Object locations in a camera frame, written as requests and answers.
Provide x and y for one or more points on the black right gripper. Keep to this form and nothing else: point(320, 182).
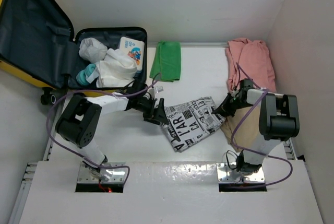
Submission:
point(224, 109)

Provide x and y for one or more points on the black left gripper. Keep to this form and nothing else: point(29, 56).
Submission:
point(155, 117)

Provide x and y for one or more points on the newspaper print cloth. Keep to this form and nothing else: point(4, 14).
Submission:
point(191, 122)

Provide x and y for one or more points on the green cloth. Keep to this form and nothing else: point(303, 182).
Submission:
point(167, 61)

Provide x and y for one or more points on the pink garment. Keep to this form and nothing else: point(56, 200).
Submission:
point(247, 58)

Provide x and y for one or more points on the cream cloth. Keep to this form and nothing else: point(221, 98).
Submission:
point(116, 70)

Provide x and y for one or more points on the teal headphones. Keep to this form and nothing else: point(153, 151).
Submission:
point(88, 75)

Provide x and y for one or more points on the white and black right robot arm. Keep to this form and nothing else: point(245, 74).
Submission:
point(277, 122)

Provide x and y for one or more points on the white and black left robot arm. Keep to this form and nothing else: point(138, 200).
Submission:
point(78, 122)

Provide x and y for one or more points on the beige folded garment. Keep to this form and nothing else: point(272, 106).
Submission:
point(247, 132)

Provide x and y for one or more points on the first aid kit box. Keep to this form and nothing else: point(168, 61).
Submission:
point(134, 49)

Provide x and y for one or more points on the white front platform board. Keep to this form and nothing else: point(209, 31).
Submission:
point(170, 192)

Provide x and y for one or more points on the crumpled white plastic bag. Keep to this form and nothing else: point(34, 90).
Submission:
point(92, 50)

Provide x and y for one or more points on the yellow open suitcase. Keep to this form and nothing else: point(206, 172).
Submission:
point(39, 44)

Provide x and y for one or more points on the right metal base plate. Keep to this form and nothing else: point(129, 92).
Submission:
point(228, 176)

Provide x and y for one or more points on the metal base plate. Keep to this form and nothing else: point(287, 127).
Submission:
point(88, 175)
point(228, 176)

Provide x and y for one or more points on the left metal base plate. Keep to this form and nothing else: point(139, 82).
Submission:
point(88, 175)

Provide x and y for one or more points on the aluminium frame rail left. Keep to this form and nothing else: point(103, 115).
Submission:
point(30, 169)

